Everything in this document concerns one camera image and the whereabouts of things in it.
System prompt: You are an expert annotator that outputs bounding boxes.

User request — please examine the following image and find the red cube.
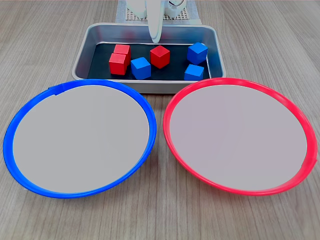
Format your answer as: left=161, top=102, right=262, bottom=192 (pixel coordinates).
left=108, top=52, right=128, bottom=75
left=113, top=44, right=132, bottom=63
left=149, top=45, right=171, bottom=69

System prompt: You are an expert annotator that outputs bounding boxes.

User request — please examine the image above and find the blue cube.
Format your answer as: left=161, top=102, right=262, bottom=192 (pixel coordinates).
left=130, top=56, right=152, bottom=80
left=184, top=63, right=205, bottom=81
left=186, top=41, right=209, bottom=65

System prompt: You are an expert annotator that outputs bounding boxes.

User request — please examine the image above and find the steel tray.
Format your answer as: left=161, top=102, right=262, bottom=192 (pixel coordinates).
left=71, top=22, right=227, bottom=95

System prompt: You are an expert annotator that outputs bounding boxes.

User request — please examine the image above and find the black tray mat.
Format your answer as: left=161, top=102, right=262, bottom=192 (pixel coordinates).
left=87, top=42, right=212, bottom=81

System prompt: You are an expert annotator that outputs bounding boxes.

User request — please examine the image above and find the pale perforated plate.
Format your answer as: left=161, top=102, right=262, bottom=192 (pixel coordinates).
left=124, top=0, right=192, bottom=21

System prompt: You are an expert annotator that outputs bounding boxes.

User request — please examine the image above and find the blue-rimmed white plate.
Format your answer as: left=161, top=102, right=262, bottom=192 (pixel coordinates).
left=2, top=78, right=158, bottom=200

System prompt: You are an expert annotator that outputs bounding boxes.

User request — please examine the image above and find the red-rimmed white plate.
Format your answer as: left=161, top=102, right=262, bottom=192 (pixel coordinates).
left=162, top=77, right=319, bottom=197

